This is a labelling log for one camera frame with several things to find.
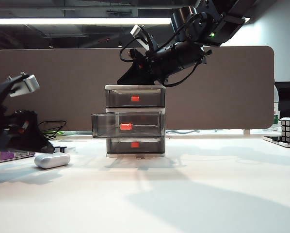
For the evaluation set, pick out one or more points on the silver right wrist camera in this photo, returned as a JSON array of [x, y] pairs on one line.
[[140, 34]]

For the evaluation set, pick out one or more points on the white plastic drawer cabinet frame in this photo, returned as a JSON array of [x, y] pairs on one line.
[[135, 86]]

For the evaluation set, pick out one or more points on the small black and clear clip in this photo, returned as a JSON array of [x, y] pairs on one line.
[[69, 149]]

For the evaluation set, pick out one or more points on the purple and white box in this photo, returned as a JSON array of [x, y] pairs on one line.
[[4, 156]]

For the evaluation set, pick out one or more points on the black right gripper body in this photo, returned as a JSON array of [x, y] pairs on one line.
[[147, 65]]

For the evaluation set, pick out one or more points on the brown desk partition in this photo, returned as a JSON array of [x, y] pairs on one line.
[[220, 85]]

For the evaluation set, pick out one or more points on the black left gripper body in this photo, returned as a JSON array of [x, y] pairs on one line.
[[4, 131]]

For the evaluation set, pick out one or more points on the white partition foot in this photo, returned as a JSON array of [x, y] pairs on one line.
[[246, 132]]

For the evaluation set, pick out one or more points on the white flat tray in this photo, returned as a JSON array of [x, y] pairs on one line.
[[273, 140]]

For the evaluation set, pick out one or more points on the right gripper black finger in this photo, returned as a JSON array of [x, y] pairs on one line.
[[135, 77]]

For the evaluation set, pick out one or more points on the white earphone case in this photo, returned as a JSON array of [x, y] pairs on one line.
[[52, 160]]

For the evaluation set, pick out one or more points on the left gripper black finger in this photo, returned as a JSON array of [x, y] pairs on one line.
[[38, 143]]

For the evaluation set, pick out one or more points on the long ceiling light strip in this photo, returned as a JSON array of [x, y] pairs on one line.
[[86, 21]]

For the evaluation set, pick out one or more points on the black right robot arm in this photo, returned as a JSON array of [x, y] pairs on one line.
[[183, 58]]

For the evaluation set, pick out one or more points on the black monitor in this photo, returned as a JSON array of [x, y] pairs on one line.
[[289, 99]]

